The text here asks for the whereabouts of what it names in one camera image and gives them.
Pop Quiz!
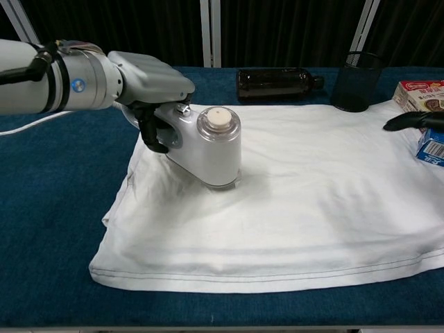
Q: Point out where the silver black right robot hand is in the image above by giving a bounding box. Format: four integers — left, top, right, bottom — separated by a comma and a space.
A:
383, 110, 444, 133

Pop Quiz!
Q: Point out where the white handheld garment steamer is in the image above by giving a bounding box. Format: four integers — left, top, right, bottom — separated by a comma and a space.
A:
121, 100, 243, 191

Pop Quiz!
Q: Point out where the white frame post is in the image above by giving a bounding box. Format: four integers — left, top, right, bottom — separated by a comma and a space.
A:
349, 0, 381, 67
200, 0, 222, 68
0, 0, 40, 45

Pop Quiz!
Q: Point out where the thin white cable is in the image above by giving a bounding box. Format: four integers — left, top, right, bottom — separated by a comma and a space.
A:
0, 110, 72, 137

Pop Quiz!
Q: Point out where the dark brown glass bottle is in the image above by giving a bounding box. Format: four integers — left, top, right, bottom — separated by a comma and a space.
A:
237, 67, 325, 104

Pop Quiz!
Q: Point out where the white shirt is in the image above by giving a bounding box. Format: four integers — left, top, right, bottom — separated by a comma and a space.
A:
88, 102, 444, 295

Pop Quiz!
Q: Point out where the blue table cloth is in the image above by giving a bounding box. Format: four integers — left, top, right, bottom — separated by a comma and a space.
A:
0, 65, 444, 327

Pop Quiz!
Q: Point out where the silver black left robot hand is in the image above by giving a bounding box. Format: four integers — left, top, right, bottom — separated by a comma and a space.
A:
107, 51, 196, 154

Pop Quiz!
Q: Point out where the black mesh pen cup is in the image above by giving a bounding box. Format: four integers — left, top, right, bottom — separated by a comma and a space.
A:
330, 51, 384, 113

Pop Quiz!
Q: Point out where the black pleated curtain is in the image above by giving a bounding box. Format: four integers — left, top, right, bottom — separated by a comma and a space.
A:
0, 0, 444, 69

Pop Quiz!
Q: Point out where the red white food box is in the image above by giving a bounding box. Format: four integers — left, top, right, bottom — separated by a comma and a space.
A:
392, 79, 444, 114

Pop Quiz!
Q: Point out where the blue Oreo box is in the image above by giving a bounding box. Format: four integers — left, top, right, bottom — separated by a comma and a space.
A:
416, 127, 444, 164

